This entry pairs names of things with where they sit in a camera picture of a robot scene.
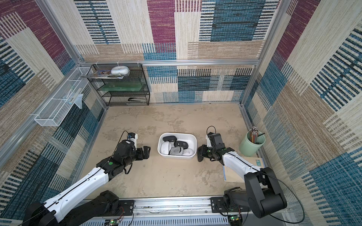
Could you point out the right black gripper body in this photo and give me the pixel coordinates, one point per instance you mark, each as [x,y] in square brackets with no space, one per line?
[207,151]

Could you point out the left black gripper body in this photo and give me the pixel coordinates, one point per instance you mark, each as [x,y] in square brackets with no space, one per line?
[139,154]

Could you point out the white plastic storage box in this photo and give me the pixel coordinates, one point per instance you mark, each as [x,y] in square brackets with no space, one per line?
[188,138]

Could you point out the black mouse oval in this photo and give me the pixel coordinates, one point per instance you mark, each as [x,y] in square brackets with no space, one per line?
[170,139]

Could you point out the grey computer mouse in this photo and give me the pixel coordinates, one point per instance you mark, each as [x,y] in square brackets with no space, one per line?
[176,151]

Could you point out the black mouse with logo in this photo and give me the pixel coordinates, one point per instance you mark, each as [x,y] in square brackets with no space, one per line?
[181,144]

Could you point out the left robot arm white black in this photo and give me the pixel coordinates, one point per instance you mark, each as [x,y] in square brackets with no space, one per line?
[64,209]

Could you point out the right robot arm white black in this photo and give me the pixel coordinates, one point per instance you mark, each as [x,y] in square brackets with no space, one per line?
[262,195]

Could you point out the white flat mouse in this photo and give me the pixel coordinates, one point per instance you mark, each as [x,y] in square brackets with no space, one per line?
[188,152]

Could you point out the white vertical mouse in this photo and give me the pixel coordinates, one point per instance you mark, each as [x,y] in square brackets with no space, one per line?
[165,148]

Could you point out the brown notebook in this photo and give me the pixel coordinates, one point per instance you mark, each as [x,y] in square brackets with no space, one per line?
[231,176]

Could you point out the green pencil cup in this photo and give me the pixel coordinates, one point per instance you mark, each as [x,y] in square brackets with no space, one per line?
[251,144]

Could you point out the pencils bundle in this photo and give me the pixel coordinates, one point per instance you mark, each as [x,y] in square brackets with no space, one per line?
[254,135]

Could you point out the black stapler on shelf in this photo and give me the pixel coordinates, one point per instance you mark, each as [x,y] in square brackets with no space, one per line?
[137,100]

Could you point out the green sheet on shelf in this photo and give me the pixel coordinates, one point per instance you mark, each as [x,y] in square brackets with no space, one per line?
[122,86]

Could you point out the green circuit board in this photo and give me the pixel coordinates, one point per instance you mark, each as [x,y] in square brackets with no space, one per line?
[111,222]

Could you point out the paper cone in basket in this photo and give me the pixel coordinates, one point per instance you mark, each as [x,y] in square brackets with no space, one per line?
[76,99]

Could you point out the white round device on shelf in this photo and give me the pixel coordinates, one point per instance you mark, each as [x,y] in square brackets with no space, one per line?
[120,71]

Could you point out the magazine on shelf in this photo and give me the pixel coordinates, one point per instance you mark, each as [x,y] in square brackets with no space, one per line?
[103,74]

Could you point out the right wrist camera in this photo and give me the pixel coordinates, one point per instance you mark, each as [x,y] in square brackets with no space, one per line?
[214,139]

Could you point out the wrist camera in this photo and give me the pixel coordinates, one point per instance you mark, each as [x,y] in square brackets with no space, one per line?
[133,137]
[214,139]

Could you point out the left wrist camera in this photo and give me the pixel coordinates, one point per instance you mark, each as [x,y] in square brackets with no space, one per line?
[133,137]

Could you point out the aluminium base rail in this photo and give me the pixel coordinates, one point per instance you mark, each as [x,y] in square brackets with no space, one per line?
[187,211]

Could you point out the black wire shelf rack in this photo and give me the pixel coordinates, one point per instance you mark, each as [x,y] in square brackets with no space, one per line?
[116,98]

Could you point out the white wire wall basket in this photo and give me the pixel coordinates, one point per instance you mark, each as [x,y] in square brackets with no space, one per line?
[57,108]

